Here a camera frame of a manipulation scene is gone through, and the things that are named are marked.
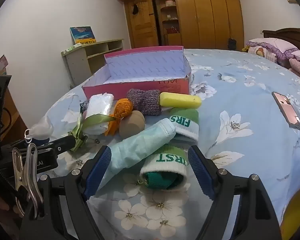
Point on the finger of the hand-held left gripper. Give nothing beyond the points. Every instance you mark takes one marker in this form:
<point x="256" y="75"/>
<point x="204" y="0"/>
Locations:
<point x="40" y="141"/>
<point x="65" y="142"/>

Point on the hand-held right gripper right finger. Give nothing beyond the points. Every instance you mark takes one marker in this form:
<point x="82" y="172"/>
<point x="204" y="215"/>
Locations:
<point x="202" y="172"/>

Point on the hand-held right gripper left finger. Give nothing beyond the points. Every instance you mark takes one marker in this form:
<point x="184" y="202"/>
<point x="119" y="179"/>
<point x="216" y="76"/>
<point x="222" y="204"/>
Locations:
<point x="98" y="172"/>

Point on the white mesh cloth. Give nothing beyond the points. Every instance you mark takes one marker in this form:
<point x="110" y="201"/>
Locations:
<point x="98" y="128"/>

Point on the green ribbon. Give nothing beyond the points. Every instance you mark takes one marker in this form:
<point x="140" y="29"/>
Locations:
<point x="95" y="120"/>

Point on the green white sock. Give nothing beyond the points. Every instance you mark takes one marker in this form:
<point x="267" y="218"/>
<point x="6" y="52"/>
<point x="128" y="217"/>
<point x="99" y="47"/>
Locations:
<point x="187" y="123"/>
<point x="165" y="165"/>

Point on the light blue face mask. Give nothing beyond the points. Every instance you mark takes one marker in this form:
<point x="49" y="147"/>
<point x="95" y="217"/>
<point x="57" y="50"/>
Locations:
<point x="140" y="147"/>

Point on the white waffle towel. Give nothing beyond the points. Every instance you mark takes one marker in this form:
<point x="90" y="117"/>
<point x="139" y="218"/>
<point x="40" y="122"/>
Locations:
<point x="100" y="105"/>

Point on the beige makeup sponge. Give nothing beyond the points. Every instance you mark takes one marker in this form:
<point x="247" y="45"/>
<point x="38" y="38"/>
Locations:
<point x="130" y="127"/>

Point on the orange cloth ball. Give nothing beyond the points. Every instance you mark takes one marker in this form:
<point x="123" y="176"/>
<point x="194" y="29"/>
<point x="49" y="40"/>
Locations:
<point x="123" y="108"/>

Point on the yellow sponge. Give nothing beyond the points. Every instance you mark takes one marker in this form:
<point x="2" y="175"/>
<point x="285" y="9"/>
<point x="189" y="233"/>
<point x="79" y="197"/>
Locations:
<point x="180" y="100"/>

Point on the purple knitted cloth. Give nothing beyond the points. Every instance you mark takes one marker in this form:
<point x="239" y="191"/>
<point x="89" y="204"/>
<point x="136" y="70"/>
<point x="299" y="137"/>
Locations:
<point x="145" y="101"/>

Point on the pink cardboard box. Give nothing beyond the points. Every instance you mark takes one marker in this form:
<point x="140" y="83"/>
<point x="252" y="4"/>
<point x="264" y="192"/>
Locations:
<point x="140" y="67"/>

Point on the metal spring clip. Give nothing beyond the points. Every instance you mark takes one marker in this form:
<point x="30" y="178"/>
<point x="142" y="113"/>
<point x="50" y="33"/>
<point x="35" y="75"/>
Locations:
<point x="25" y="177"/>

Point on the beige shelf unit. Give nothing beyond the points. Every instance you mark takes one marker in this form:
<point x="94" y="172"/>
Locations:
<point x="75" y="62"/>

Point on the green white packet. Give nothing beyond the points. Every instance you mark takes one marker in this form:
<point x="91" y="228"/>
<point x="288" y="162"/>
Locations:
<point x="76" y="45"/>

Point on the pink smartphone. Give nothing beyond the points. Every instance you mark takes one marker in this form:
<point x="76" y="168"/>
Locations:
<point x="287" y="111"/>

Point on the blue yellow painting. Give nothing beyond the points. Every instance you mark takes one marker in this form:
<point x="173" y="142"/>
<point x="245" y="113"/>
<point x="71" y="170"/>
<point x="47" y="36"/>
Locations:
<point x="82" y="35"/>

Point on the small black bag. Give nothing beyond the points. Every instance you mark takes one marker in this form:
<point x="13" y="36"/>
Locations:
<point x="231" y="44"/>

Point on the wooden door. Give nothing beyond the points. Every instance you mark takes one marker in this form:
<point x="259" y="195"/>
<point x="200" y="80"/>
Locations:
<point x="142" y="25"/>

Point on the pink cartoon pillow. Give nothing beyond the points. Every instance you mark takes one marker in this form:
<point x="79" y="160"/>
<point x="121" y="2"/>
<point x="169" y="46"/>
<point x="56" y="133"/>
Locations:
<point x="270" y="46"/>

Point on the red basket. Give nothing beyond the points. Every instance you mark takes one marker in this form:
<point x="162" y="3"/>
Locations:
<point x="173" y="30"/>

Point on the dark cloth on door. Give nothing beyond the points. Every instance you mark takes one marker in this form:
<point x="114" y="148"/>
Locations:
<point x="135" y="9"/>

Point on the wooden wardrobe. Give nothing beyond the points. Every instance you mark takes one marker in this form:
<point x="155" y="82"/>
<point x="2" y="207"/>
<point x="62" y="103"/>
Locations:
<point x="210" y="17"/>

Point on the white round box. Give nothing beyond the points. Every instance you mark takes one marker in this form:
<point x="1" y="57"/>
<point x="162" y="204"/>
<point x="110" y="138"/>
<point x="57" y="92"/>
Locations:
<point x="170" y="3"/>

